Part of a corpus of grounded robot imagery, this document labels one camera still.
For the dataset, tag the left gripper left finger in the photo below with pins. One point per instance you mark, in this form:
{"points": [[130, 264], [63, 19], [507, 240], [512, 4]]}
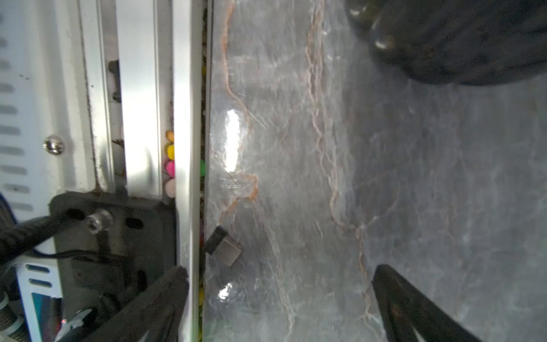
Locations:
{"points": [[155, 315]]}

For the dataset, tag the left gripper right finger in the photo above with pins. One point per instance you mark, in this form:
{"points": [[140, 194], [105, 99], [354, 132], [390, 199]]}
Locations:
{"points": [[407, 313]]}

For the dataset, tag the small usb mouse receiver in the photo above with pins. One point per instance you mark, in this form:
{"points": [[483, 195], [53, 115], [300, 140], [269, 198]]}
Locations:
{"points": [[223, 247]]}

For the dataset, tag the black wireless mouse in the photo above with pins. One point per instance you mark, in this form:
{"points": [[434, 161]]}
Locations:
{"points": [[472, 43]]}

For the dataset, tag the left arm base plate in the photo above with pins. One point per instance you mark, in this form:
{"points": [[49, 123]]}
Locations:
{"points": [[115, 247]]}

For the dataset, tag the white vented cable duct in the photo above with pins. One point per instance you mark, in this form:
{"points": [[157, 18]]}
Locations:
{"points": [[46, 143]]}

